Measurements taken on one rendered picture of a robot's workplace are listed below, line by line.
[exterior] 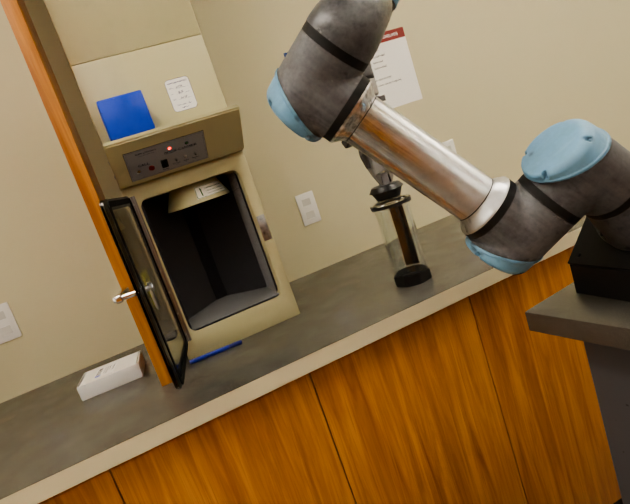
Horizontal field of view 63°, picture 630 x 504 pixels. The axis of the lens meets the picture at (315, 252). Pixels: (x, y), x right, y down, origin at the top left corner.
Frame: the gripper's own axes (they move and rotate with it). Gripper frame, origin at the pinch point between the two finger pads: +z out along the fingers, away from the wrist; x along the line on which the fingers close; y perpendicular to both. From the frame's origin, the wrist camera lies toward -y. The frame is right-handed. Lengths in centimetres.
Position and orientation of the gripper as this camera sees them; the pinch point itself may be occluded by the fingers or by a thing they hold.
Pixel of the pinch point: (383, 178)
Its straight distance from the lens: 136.1
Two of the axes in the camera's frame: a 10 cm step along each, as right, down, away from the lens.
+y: 5.5, -0.2, -8.3
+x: 7.7, -3.6, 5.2
